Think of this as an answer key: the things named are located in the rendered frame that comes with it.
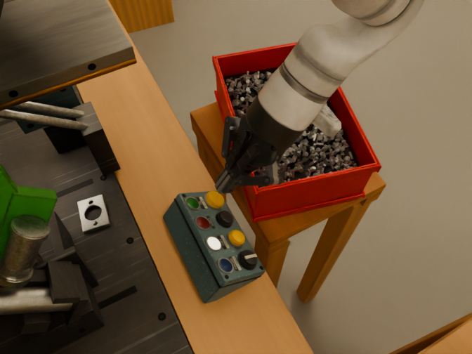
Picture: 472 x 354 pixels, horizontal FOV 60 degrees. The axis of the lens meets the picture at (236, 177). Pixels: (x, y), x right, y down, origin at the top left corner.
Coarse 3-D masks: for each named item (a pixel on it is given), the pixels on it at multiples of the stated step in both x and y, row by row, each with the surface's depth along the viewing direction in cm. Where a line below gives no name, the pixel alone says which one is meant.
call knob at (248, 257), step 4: (244, 252) 57; (248, 252) 57; (252, 252) 57; (240, 256) 56; (244, 256) 56; (248, 256) 56; (252, 256) 57; (256, 256) 57; (240, 260) 56; (244, 260) 56; (248, 260) 56; (252, 260) 56; (256, 260) 57; (244, 264) 56; (248, 264) 56; (252, 264) 56
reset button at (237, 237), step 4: (232, 232) 58; (236, 232) 58; (240, 232) 59; (228, 236) 58; (232, 236) 58; (236, 236) 58; (240, 236) 58; (232, 240) 58; (236, 240) 58; (240, 240) 58; (244, 240) 59; (236, 244) 58; (240, 244) 58
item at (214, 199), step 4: (208, 192) 62; (212, 192) 62; (216, 192) 62; (208, 196) 61; (212, 196) 61; (216, 196) 62; (220, 196) 62; (208, 200) 61; (212, 200) 61; (216, 200) 61; (220, 200) 61; (212, 204) 61; (216, 204) 61; (220, 204) 61
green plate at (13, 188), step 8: (0, 168) 40; (0, 176) 40; (8, 176) 41; (0, 184) 40; (8, 184) 41; (0, 192) 41; (8, 192) 41; (16, 192) 42; (0, 200) 42; (8, 200) 42; (0, 208) 42; (0, 216) 43; (0, 224) 43
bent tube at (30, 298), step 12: (0, 288) 47; (24, 288) 48; (36, 288) 49; (48, 288) 50; (0, 300) 46; (12, 300) 46; (24, 300) 47; (36, 300) 48; (48, 300) 49; (0, 312) 46; (12, 312) 47; (24, 312) 48; (36, 312) 49
